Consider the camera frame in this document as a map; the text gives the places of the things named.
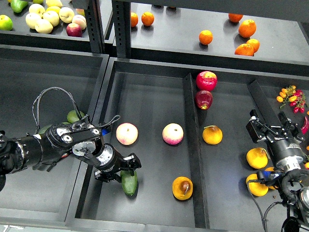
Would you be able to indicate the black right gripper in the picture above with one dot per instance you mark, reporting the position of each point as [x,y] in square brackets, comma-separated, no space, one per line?
[284,150]

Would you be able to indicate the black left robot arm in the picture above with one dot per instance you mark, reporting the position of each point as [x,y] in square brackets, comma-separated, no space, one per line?
[81,139]

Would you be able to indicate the yellow pear upper right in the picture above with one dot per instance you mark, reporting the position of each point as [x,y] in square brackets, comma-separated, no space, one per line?
[257,158]

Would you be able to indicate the cherry tomato bunch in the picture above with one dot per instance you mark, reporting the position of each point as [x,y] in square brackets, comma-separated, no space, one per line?
[293,97]

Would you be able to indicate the pale yellow pear front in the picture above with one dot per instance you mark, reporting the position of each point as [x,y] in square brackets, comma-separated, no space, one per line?
[43,26]

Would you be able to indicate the orange shelf centre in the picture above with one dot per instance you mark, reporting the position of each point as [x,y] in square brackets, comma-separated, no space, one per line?
[205,37]

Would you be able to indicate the pink peach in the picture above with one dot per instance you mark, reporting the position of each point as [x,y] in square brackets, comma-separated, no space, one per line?
[126,133]
[172,134]

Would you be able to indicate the pink peach left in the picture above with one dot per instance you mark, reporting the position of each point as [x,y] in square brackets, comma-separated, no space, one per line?
[126,133]

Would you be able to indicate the green avocado hidden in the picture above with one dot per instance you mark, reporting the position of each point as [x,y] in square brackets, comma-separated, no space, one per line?
[44,129]

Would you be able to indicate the black tray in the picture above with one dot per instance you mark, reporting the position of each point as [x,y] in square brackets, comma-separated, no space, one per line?
[151,95]
[69,77]

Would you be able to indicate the orange front right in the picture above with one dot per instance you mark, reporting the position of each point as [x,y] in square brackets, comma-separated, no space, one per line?
[244,49]

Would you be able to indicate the black centre tray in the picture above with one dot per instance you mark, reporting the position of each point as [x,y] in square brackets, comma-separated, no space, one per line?
[151,95]

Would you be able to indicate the orange right small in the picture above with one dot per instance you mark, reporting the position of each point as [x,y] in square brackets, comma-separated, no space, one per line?
[254,43]

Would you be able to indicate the black shelf post left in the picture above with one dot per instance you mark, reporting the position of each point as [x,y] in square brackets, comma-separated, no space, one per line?
[94,23]

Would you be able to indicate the pale peach on shelf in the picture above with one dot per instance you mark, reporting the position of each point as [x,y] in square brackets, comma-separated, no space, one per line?
[80,20]

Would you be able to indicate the dark green avocado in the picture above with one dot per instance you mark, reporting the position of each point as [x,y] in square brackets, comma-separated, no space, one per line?
[129,180]

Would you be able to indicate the pale yellow pear left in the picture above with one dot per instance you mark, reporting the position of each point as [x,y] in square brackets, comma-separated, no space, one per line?
[32,19]

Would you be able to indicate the green avocado top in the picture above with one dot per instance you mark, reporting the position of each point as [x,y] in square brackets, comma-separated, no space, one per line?
[72,116]

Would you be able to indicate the large orange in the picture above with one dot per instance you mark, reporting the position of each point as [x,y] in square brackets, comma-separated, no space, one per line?
[247,28]

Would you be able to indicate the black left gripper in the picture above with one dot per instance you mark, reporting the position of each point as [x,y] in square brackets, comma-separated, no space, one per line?
[110,161]

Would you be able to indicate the pale yellow pear centre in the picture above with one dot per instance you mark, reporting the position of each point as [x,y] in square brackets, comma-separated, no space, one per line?
[52,17]

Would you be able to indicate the black shelf post right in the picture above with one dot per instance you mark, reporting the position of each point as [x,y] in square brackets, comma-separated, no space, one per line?
[122,27]

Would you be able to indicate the yellow pear far right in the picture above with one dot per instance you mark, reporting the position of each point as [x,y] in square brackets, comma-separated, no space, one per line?
[271,169]

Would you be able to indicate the black left tray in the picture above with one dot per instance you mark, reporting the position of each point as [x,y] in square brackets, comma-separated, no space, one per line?
[69,77]

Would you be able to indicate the dark red apple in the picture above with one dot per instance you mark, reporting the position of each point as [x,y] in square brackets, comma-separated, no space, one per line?
[203,99]

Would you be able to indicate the black shelf post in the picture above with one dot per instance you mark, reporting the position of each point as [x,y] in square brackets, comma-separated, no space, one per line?
[122,27]
[94,23]

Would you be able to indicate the red chili pepper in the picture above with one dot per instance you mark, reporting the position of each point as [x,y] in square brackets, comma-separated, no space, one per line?
[305,126]

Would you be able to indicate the small orange top shelf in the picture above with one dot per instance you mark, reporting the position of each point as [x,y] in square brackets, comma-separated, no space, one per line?
[147,18]

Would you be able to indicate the orange cut by post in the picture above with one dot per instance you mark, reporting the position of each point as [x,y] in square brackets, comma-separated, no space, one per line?
[134,19]

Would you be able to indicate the yellow pear lower right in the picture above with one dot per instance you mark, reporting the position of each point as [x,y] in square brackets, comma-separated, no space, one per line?
[256,188]

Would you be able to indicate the black divider right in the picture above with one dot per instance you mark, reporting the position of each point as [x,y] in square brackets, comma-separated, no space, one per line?
[269,117]

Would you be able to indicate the orange top right edge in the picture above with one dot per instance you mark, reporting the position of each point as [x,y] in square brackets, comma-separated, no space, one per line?
[234,18]

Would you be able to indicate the bright red apple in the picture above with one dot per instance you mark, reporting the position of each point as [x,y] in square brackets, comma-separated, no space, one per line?
[206,80]

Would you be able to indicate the red apple on shelf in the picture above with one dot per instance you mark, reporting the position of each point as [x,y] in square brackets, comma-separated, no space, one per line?
[74,30]

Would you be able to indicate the pink peach right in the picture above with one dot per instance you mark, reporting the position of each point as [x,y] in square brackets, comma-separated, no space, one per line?
[172,134]

